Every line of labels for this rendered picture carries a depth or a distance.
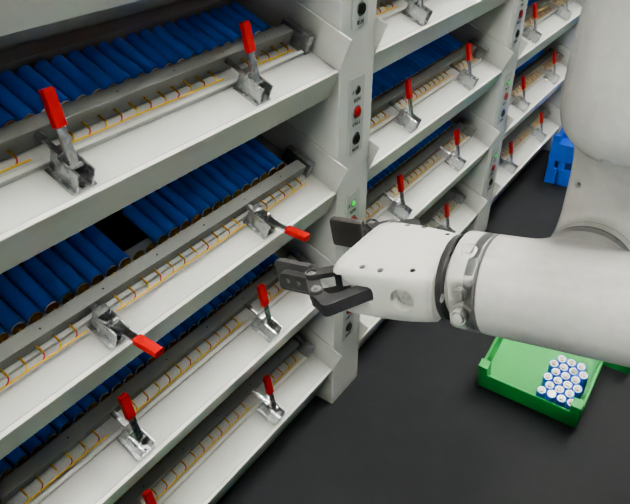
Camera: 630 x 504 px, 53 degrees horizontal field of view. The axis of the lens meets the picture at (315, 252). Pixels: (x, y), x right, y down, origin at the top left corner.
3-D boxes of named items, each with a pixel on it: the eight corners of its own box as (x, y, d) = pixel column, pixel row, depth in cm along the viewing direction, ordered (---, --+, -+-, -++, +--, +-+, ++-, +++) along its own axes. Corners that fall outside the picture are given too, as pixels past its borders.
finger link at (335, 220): (387, 254, 63) (332, 245, 67) (402, 240, 66) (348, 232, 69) (383, 226, 62) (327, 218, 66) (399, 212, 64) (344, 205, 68)
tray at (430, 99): (492, 87, 149) (524, 35, 139) (358, 189, 108) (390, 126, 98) (424, 40, 154) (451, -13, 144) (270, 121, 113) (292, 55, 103)
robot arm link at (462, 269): (473, 356, 51) (439, 348, 53) (512, 300, 57) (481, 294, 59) (467, 267, 47) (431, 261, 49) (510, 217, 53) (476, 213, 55)
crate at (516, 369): (576, 429, 121) (582, 410, 115) (476, 384, 130) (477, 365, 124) (625, 312, 135) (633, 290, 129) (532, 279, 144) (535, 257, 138)
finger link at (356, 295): (353, 325, 52) (302, 309, 55) (403, 279, 57) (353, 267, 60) (351, 313, 51) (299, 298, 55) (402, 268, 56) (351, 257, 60)
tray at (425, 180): (480, 160, 160) (509, 117, 150) (354, 278, 119) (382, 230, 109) (417, 115, 164) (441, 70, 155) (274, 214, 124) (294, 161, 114)
